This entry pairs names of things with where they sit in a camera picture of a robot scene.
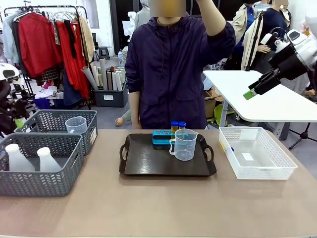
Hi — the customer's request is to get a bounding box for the cream coat with black stripe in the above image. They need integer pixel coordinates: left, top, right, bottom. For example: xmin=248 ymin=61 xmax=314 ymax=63
xmin=241 ymin=11 xmax=265 ymax=71

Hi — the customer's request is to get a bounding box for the doll in gray clothes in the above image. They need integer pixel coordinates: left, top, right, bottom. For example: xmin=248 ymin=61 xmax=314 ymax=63
xmin=115 ymin=109 xmax=132 ymax=127

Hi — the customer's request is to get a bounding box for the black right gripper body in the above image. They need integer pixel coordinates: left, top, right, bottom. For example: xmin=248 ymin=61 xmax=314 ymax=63
xmin=268 ymin=44 xmax=309 ymax=80

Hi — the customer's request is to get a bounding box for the large clear measuring cup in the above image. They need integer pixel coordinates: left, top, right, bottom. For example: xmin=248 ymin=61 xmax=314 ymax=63
xmin=169 ymin=128 xmax=199 ymax=161

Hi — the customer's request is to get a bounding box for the black tripod stand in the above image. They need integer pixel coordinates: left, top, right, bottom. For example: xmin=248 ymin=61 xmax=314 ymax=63
xmin=289 ymin=122 xmax=317 ymax=150

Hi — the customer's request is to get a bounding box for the red dress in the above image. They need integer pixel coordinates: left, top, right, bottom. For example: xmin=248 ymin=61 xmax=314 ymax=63
xmin=56 ymin=20 xmax=90 ymax=99

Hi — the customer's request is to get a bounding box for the white table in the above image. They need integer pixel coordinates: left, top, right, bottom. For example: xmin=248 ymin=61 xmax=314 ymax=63
xmin=203 ymin=70 xmax=317 ymax=141

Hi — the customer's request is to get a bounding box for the mannequin in navy top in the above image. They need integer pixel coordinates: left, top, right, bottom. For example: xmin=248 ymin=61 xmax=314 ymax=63
xmin=252 ymin=0 xmax=290 ymax=72

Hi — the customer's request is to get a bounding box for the green chair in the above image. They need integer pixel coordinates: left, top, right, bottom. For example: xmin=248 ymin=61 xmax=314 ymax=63
xmin=214 ymin=104 xmax=235 ymax=127

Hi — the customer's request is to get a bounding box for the white perforated plastic basket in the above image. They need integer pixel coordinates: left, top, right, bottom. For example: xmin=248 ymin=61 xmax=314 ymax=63
xmin=218 ymin=126 xmax=298 ymax=180

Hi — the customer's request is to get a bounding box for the black clothes rack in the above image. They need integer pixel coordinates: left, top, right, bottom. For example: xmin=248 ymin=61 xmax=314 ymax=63
xmin=3 ymin=4 xmax=91 ymax=110

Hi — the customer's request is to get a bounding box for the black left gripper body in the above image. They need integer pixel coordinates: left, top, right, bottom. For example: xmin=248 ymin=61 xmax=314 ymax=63
xmin=0 ymin=98 xmax=29 ymax=120

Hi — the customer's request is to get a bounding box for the large gray woven-pattern basket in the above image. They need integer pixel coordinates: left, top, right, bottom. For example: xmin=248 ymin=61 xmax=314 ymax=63
xmin=0 ymin=133 xmax=85 ymax=197

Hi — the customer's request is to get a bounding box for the black scarf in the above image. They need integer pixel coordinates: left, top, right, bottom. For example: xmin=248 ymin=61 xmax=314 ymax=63
xmin=63 ymin=19 xmax=77 ymax=59

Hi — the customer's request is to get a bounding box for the mannequin in beige coat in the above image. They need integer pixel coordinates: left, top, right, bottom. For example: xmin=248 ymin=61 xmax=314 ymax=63
xmin=232 ymin=1 xmax=257 ymax=48

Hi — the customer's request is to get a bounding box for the light gray-blue garment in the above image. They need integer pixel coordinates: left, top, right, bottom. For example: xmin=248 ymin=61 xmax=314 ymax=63
xmin=1 ymin=9 xmax=20 ymax=64

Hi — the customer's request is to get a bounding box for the slanted gray paper roll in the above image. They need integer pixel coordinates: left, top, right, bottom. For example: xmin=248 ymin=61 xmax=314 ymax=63
xmin=81 ymin=65 xmax=99 ymax=90

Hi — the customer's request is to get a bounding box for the black stool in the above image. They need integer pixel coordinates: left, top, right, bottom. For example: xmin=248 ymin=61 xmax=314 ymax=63
xmin=99 ymin=46 xmax=111 ymax=60

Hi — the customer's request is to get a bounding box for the beige garment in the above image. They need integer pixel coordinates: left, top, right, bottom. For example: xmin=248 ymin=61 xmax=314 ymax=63
xmin=78 ymin=14 xmax=96 ymax=62

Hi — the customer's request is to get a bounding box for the white paper roll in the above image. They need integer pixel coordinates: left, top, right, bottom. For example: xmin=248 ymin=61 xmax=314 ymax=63
xmin=115 ymin=71 xmax=123 ymax=91

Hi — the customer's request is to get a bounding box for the dark brown plastic tray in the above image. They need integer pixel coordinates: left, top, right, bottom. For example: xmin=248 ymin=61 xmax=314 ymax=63
xmin=118 ymin=133 xmax=217 ymax=177

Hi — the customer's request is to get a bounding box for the person's right forearm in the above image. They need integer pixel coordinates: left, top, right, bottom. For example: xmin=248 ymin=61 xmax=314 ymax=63
xmin=128 ymin=91 xmax=142 ymax=129

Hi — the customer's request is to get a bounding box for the mannequin in gray hoodie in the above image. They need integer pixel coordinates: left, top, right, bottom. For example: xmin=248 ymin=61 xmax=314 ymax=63
xmin=135 ymin=0 xmax=151 ymax=28

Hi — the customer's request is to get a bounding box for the person in purple jacket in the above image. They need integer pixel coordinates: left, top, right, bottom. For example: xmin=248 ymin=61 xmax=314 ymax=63
xmin=124 ymin=12 xmax=236 ymax=130

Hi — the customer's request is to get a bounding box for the small clear measuring cup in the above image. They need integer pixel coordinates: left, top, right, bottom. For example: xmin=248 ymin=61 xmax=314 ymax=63
xmin=65 ymin=116 xmax=88 ymax=135

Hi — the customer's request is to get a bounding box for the blue test tube rack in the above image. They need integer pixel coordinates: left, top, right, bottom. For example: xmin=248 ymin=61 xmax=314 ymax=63
xmin=152 ymin=129 xmax=177 ymax=151

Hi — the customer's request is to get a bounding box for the red jacket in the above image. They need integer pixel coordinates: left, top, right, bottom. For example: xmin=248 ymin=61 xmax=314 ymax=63
xmin=17 ymin=12 xmax=64 ymax=79

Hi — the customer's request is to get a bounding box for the dark gray storage bin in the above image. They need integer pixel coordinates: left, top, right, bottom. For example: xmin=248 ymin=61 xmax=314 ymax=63
xmin=93 ymin=78 xmax=129 ymax=108

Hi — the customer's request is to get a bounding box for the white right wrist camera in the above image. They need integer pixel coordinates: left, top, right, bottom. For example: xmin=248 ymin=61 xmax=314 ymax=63
xmin=261 ymin=32 xmax=273 ymax=46

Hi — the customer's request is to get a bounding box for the cardboard box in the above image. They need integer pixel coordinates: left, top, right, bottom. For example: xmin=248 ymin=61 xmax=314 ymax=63
xmin=204 ymin=95 xmax=216 ymax=119

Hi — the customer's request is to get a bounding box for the tall gray paper roll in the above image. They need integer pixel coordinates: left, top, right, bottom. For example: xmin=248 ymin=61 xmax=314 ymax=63
xmin=100 ymin=59 xmax=108 ymax=90

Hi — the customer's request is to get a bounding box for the person's left forearm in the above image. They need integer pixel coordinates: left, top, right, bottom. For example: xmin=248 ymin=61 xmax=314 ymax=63
xmin=197 ymin=0 xmax=227 ymax=37

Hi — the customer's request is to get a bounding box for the white plastic bottle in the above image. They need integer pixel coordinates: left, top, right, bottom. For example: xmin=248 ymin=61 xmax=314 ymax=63
xmin=4 ymin=143 xmax=36 ymax=173
xmin=37 ymin=147 xmax=63 ymax=173

